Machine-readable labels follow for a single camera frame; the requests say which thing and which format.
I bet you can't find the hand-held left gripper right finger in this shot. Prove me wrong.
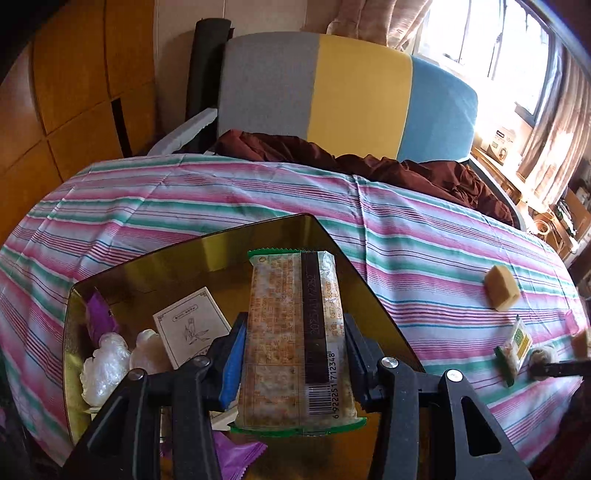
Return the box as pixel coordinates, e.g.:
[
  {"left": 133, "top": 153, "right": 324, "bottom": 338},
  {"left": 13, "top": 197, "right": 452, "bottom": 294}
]
[{"left": 342, "top": 314, "right": 534, "bottom": 480}]

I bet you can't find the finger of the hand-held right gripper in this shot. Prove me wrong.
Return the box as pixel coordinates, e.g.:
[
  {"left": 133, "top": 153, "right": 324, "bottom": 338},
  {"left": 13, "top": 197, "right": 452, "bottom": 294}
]
[{"left": 541, "top": 361, "right": 591, "bottom": 378}]

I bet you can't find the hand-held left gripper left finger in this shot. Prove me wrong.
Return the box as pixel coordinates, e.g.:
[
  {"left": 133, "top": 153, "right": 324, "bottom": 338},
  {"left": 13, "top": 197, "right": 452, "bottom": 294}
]
[{"left": 62, "top": 312, "right": 250, "bottom": 480}]

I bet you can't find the beige carton with drawing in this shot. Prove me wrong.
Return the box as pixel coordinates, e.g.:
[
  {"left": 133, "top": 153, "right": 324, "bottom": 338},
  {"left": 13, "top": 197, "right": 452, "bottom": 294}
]
[{"left": 152, "top": 286, "right": 232, "bottom": 370}]

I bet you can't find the cracker packet with green ends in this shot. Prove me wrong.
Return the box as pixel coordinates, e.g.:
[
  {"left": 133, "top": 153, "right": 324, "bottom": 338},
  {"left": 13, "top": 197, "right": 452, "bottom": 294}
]
[
  {"left": 229, "top": 248, "right": 368, "bottom": 437},
  {"left": 494, "top": 316, "right": 534, "bottom": 387}
]

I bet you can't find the off-white plastic ball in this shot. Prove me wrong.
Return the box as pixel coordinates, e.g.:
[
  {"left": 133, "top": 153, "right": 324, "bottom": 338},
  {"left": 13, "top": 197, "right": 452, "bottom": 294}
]
[{"left": 129, "top": 329, "right": 172, "bottom": 374}]

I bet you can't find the purple snack packet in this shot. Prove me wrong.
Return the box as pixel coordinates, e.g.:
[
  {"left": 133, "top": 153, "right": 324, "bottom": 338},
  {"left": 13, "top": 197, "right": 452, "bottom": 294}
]
[
  {"left": 85, "top": 292, "right": 120, "bottom": 344},
  {"left": 159, "top": 431, "right": 269, "bottom": 480}
]

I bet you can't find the gold box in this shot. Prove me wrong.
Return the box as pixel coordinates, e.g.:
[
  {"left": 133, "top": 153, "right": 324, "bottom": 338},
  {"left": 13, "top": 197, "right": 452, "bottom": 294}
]
[{"left": 62, "top": 213, "right": 426, "bottom": 480}]

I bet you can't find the white plastic ball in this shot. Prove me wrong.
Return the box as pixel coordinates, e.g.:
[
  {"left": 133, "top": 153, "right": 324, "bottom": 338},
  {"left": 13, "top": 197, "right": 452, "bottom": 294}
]
[{"left": 79, "top": 332, "right": 131, "bottom": 409}]

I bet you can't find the small brown block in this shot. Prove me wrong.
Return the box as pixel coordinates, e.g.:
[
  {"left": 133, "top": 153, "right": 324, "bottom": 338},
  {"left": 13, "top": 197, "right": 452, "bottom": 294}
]
[{"left": 570, "top": 330, "right": 591, "bottom": 358}]

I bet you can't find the yellow sponge block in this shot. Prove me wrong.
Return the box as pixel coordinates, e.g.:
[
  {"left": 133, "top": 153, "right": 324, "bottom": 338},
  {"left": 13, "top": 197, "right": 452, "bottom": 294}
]
[{"left": 483, "top": 264, "right": 520, "bottom": 312}]

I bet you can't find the cluttered wooden shelf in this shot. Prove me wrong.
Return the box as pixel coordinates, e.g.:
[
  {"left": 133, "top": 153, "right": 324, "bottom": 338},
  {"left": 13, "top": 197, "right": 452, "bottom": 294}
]
[{"left": 471, "top": 148, "right": 591, "bottom": 278}]

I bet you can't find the grey chair armrest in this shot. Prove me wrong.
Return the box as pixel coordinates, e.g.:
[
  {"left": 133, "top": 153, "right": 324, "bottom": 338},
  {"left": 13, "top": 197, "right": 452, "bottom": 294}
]
[{"left": 466, "top": 157, "right": 527, "bottom": 232}]

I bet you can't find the maroon cloth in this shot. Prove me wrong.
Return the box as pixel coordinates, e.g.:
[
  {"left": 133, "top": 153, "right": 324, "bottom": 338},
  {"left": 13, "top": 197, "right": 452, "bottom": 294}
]
[{"left": 212, "top": 130, "right": 515, "bottom": 227}]

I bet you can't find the cardboard box on sill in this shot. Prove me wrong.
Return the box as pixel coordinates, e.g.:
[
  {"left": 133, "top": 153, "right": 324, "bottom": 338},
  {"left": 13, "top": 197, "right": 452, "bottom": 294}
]
[{"left": 487, "top": 127, "right": 518, "bottom": 162}]

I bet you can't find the beige curtain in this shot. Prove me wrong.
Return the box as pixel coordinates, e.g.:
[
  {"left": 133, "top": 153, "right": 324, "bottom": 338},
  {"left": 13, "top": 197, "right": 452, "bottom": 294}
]
[
  {"left": 325, "top": 0, "right": 432, "bottom": 49},
  {"left": 517, "top": 46, "right": 591, "bottom": 208}
]

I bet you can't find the white chair armrest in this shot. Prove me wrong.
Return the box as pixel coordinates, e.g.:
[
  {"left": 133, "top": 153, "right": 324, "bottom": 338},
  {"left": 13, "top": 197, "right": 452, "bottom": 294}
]
[{"left": 148, "top": 108, "right": 218, "bottom": 155}]

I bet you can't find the grey yellow blue chair back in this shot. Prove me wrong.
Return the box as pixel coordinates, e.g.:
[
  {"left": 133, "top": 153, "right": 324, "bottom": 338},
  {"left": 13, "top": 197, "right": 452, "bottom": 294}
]
[{"left": 217, "top": 32, "right": 478, "bottom": 164}]

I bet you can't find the window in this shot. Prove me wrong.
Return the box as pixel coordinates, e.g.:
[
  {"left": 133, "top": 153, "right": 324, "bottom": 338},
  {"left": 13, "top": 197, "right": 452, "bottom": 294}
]
[{"left": 416, "top": 0, "right": 555, "bottom": 121}]

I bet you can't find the wooden cabinet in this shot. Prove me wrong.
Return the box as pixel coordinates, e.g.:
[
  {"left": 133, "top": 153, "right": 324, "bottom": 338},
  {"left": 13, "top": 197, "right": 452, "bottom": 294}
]
[{"left": 0, "top": 0, "right": 160, "bottom": 241}]

